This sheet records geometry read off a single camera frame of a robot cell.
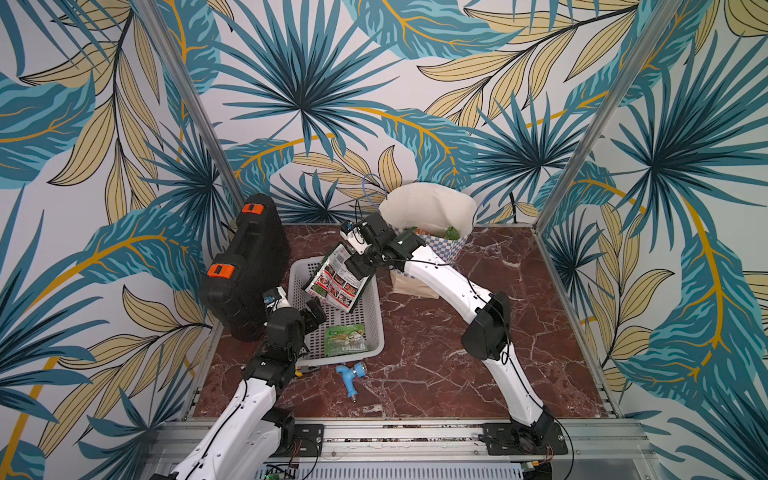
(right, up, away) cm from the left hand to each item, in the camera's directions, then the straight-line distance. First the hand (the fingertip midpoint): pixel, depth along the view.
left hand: (306, 307), depth 83 cm
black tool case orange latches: (-14, +7, -10) cm, 19 cm away
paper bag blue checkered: (+41, +28, +21) cm, 54 cm away
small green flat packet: (+10, -10, +4) cm, 15 cm away
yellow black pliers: (-1, -17, +1) cm, 17 cm away
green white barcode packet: (+6, +6, +11) cm, 14 cm away
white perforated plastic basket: (+16, -4, +12) cm, 20 cm away
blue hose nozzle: (+12, -18, -1) cm, 22 cm away
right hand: (+14, +14, +5) cm, 21 cm away
